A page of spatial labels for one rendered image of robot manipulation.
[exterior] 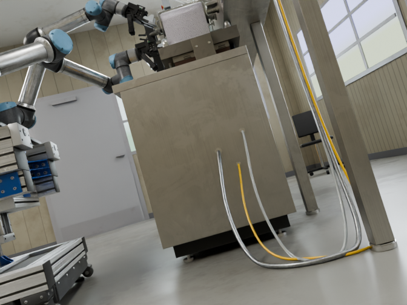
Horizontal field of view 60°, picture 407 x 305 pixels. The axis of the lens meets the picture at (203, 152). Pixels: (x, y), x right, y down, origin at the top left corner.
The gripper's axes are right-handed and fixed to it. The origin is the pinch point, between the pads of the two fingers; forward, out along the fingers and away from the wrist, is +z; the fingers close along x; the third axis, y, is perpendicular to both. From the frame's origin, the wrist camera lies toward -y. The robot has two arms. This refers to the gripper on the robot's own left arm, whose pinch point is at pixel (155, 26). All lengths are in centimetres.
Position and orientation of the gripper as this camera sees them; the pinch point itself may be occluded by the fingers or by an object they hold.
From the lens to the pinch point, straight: 216.7
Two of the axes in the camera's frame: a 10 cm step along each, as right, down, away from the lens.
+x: 0.7, 0.5, 10.0
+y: 4.0, -9.2, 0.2
